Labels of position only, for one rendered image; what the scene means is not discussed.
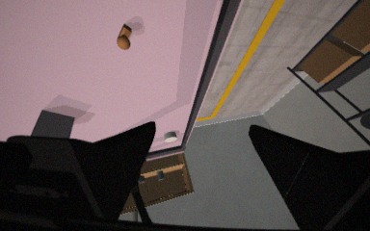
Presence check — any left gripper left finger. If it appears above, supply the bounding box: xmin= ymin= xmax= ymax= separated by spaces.
xmin=6 ymin=121 xmax=156 ymax=219

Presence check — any white paper carton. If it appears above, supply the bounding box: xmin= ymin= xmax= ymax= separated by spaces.
xmin=31 ymin=110 xmax=75 ymax=139

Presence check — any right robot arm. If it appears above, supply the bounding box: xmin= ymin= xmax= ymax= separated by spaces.
xmin=131 ymin=171 xmax=153 ymax=223

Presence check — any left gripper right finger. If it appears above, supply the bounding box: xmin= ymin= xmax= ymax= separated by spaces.
xmin=249 ymin=125 xmax=370 ymax=230

